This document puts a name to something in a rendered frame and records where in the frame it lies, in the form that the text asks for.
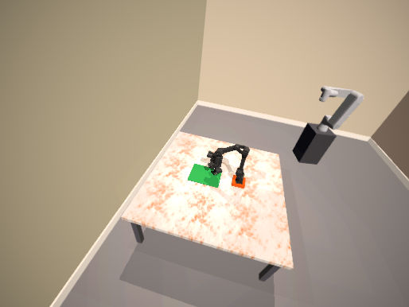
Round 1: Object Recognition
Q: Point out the green circuit board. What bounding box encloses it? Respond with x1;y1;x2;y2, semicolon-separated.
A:
188;164;222;188

